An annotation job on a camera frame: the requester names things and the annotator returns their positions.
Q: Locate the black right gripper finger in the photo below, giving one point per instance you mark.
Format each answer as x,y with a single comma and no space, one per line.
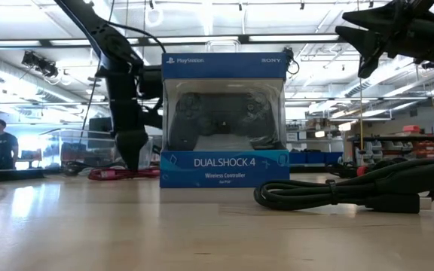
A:
369,45
375,15

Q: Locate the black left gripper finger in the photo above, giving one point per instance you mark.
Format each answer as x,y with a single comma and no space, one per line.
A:
138,145
126,147

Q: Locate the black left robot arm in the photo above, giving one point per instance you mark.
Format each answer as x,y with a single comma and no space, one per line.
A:
100,30

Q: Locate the black monitor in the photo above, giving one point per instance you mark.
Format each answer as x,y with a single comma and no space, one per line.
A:
100,128

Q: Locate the clear plastic bin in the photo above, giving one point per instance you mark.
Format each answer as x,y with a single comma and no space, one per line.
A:
70,150

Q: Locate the black ceiling-mounted device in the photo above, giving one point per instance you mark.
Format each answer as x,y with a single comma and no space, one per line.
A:
288,56
40,64

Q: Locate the blue DualShock controller box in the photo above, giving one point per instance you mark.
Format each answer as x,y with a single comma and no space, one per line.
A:
224,165

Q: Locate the shelf rack with red bins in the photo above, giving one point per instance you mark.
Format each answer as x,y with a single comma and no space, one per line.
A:
420,145

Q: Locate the blue storage crate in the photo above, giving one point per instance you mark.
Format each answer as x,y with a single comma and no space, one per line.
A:
315,158

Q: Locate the black aluminium table frame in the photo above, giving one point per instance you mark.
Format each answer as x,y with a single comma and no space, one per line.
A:
13,175

